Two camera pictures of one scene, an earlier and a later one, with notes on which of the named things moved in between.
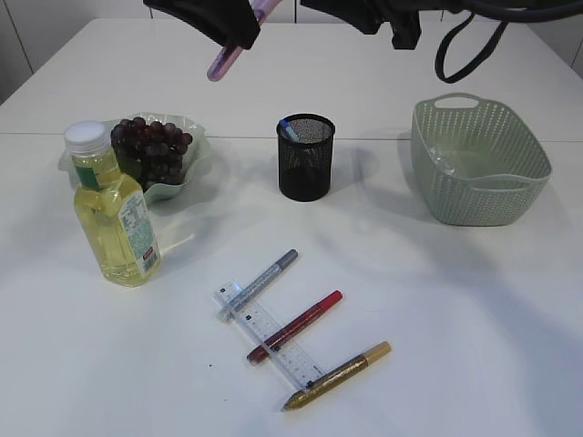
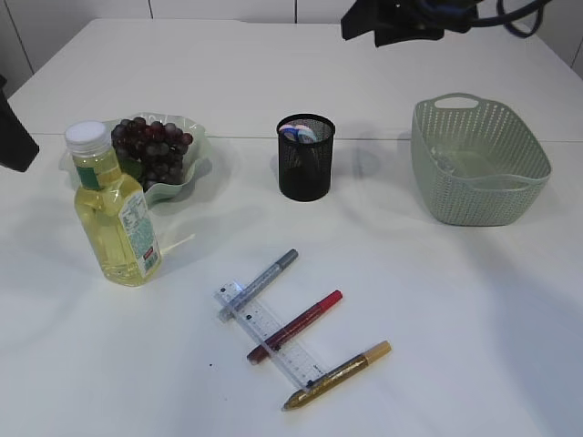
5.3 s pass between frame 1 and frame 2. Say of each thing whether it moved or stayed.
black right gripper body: moved
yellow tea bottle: stayed
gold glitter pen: stayed
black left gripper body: moved
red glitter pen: stayed
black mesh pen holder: stayed
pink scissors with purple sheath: moved
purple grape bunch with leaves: stayed
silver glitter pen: stayed
